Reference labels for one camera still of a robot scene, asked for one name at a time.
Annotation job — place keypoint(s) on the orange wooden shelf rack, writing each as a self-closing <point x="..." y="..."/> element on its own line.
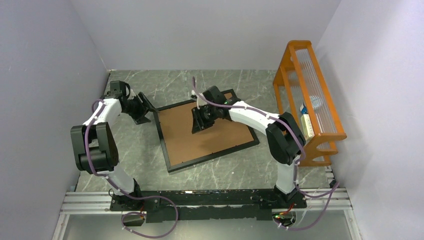
<point x="299" y="80"/>

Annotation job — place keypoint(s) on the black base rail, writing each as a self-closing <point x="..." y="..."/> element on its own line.
<point x="168" y="205"/>

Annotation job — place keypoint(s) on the white box in shelf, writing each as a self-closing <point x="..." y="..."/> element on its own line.
<point x="306" y="123"/>

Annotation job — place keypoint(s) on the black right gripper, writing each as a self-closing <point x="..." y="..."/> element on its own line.
<point x="197" y="121"/>

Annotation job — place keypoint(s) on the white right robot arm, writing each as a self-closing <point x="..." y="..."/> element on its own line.
<point x="284" y="137"/>

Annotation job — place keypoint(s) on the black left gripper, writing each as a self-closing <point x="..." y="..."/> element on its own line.
<point x="139" y="118"/>

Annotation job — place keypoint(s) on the aluminium table rail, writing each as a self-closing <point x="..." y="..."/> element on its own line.
<point x="85" y="214"/>

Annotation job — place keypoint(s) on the brown backing board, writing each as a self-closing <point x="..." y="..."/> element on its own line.
<point x="205" y="136"/>

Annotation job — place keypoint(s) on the black picture frame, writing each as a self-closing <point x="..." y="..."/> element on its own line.
<point x="162" y="139"/>

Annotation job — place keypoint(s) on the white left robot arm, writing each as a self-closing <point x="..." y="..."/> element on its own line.
<point x="94" y="148"/>

